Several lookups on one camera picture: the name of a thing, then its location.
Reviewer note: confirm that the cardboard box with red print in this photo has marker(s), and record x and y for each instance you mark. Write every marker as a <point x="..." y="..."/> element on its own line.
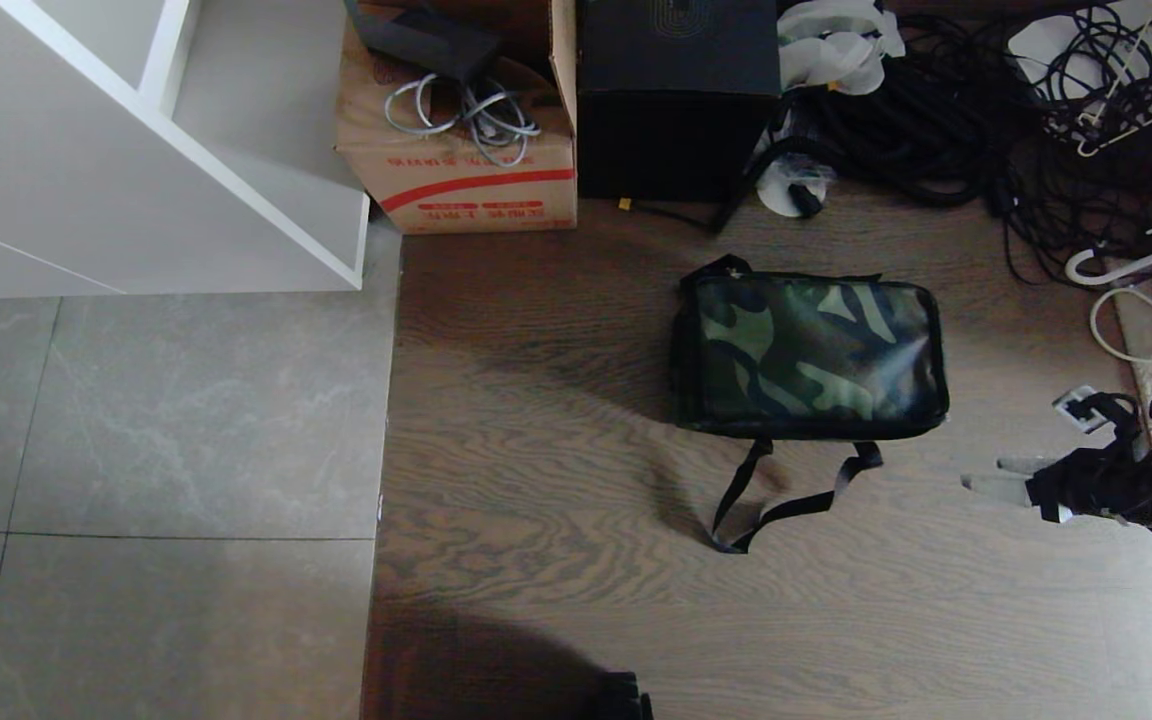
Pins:
<point x="466" y="185"/>

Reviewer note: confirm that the black square box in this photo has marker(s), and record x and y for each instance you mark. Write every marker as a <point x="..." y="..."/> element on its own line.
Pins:
<point x="676" y="110"/>

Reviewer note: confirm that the white round disc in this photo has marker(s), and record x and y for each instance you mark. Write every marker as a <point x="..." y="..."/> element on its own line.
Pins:
<point x="784" y="195"/>

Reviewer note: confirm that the white board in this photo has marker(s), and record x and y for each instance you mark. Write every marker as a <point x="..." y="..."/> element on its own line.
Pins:
<point x="1036" y="40"/>

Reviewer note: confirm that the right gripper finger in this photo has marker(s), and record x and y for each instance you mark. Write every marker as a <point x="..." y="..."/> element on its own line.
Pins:
<point x="1026" y="465"/>
<point x="1001" y="487"/>

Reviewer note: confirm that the black flat device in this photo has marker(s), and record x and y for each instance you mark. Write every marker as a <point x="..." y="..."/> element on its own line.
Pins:
<point x="436" y="40"/>

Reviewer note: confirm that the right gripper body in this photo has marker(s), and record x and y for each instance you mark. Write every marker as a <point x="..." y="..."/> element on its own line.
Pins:
<point x="1086" y="485"/>

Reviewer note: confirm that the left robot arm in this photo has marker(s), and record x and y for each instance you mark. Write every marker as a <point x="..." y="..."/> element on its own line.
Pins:
<point x="624" y="698"/>

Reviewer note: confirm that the white crumpled plastic bag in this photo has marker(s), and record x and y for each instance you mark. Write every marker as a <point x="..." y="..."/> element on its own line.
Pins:
<point x="836" y="45"/>

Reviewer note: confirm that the white shelf cabinet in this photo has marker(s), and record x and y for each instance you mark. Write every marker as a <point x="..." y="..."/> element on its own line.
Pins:
<point x="86" y="150"/>

